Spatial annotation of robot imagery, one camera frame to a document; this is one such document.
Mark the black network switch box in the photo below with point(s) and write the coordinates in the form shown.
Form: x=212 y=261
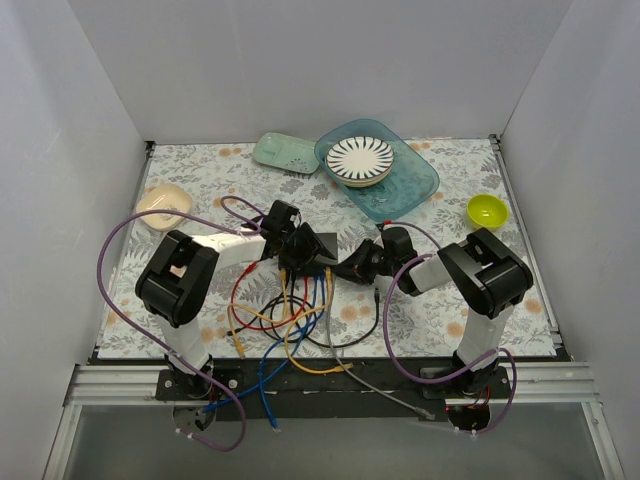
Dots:
x=304 y=256

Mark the floral table mat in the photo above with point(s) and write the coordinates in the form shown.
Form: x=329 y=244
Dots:
x=225 y=181

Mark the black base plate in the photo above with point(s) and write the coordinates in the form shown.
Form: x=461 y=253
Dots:
x=292 y=393

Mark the mint green divided dish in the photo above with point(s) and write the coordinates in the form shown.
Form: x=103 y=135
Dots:
x=286 y=152

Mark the lime green bowl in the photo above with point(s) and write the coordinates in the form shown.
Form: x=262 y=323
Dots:
x=487 y=211

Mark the striped white blue plate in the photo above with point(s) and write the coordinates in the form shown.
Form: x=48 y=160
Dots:
x=360 y=158

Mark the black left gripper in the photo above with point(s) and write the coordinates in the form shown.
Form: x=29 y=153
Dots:
x=310 y=248

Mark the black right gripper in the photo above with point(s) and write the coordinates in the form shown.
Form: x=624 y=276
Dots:
x=360 y=261

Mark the aluminium frame rail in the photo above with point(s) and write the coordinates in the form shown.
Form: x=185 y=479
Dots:
x=563 y=382

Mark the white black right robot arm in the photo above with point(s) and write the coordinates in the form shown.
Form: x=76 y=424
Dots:
x=490 y=277

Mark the teal plastic tray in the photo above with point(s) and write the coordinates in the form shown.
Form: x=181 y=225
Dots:
x=410 y=181

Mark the cream square dish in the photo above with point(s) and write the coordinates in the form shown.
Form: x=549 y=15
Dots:
x=164 y=197

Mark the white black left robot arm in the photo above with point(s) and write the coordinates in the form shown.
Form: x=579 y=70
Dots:
x=174 y=284

